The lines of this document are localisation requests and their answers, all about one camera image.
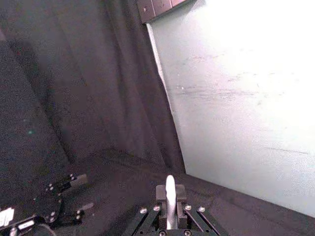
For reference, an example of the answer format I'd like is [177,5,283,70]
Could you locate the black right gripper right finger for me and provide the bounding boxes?
[172,184,222,236]

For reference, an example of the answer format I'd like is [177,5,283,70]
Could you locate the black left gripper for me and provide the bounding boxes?
[0,173,95,236]

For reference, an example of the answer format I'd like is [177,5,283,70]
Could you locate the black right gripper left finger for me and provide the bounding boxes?
[127,184,170,236]

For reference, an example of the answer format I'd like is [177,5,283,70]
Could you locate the small white plastic piece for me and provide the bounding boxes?
[165,175,177,231]

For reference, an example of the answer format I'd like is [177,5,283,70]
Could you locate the thin cable with silver plug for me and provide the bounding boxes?
[9,220,37,234]

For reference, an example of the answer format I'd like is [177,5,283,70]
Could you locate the dark grey wall panel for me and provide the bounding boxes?
[136,0,199,24]

